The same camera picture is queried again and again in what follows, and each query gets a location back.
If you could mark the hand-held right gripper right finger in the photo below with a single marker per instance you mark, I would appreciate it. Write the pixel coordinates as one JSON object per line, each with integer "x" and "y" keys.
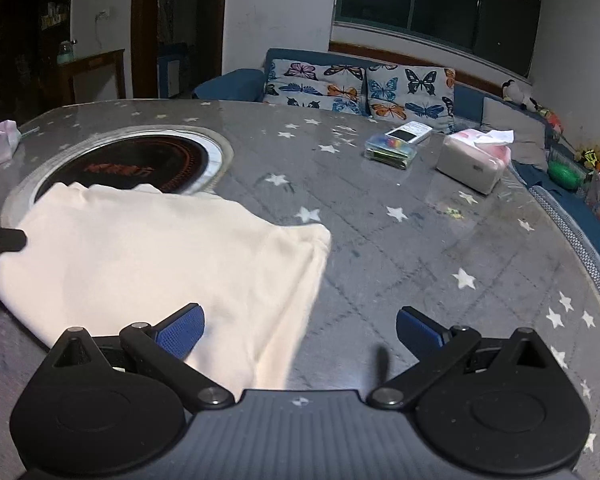
{"x": 420, "y": 332}

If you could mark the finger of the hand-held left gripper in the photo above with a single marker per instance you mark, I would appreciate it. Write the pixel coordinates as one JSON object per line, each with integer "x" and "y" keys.
{"x": 5, "y": 240}

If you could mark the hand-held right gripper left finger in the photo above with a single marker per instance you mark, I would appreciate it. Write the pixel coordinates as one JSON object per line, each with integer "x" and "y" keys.
{"x": 182, "y": 332}

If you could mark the cream shirt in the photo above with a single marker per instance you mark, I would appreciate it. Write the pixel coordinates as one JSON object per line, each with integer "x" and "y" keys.
{"x": 155, "y": 260}

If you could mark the grey star-patterned tablecloth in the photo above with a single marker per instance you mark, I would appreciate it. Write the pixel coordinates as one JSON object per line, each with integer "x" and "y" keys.
{"x": 390, "y": 260}

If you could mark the round built-in induction cooker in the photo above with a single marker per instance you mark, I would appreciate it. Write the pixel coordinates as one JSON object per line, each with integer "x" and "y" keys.
{"x": 130, "y": 160}

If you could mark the white and pink tissue box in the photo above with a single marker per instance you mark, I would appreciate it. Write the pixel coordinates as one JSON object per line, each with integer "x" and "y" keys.
{"x": 467, "y": 165}

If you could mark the clear plastic box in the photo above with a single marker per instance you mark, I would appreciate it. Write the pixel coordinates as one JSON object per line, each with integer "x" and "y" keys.
{"x": 387, "y": 152}

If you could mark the dark shelf unit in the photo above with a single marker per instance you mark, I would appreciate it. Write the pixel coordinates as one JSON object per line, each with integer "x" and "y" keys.
{"x": 20, "y": 45}

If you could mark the teal bottle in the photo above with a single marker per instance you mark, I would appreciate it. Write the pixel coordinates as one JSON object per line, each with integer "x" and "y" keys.
{"x": 65, "y": 54}

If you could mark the white handheld device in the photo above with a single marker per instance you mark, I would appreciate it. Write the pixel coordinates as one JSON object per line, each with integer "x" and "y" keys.
{"x": 409, "y": 134}

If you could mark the green bowl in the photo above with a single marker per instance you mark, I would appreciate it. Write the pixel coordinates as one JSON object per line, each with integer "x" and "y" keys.
{"x": 565, "y": 172}

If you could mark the grey pillow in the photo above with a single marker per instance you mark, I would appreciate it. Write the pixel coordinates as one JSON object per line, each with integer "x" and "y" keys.
{"x": 517, "y": 130}

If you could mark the butterfly print pillow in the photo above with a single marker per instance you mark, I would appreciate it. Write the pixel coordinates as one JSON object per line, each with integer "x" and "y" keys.
{"x": 315, "y": 85}
{"x": 410, "y": 95}

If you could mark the yellow and green plush toys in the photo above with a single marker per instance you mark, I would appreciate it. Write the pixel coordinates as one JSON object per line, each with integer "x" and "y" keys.
{"x": 594, "y": 157}

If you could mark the blue sofa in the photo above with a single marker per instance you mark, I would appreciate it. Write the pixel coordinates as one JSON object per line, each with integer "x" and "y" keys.
{"x": 230, "y": 87}

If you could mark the orange plush toy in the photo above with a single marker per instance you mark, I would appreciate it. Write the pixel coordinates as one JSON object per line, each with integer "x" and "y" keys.
{"x": 549, "y": 116}

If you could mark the black and white plush toy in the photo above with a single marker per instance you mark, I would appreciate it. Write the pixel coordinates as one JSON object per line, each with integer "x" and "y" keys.
{"x": 516, "y": 92}

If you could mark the dark window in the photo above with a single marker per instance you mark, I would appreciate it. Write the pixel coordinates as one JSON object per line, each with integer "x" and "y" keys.
{"x": 430, "y": 5}

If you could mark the white wall outlet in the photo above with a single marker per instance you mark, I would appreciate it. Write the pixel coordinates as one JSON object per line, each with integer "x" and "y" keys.
{"x": 103, "y": 13}

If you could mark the dark wooden door frame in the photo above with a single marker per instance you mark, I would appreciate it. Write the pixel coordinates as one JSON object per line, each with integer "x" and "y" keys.
{"x": 180, "y": 30}

